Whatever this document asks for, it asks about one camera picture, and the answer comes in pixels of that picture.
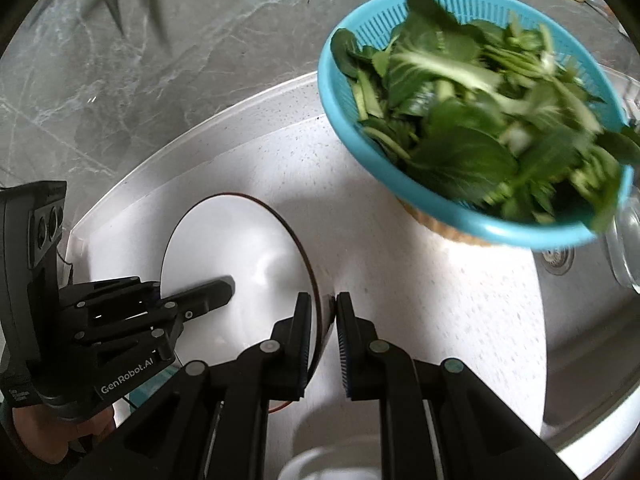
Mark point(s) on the metal sink drain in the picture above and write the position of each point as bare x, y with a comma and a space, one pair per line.
557, 260

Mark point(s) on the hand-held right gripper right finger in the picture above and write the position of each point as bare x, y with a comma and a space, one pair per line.
345, 355

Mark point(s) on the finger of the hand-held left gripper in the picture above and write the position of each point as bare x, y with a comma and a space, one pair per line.
205, 297
130, 370

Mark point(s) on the person's left hand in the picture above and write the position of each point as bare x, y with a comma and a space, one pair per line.
55, 435

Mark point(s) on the clear glass bowl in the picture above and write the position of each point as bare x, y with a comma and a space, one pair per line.
625, 245

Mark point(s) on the white bowl bottom edge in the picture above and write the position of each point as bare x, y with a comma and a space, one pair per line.
325, 467

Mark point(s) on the blue plastic colander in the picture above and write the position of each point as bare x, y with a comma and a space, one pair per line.
350, 125

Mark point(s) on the white plate with brown rim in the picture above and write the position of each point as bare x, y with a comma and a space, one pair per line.
235, 240

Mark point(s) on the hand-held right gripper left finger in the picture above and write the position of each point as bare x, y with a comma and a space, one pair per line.
302, 350

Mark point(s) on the wicker basket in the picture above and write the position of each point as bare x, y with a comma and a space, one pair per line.
450, 227

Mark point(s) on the leafy green vegetables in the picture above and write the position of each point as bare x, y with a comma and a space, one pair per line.
475, 120

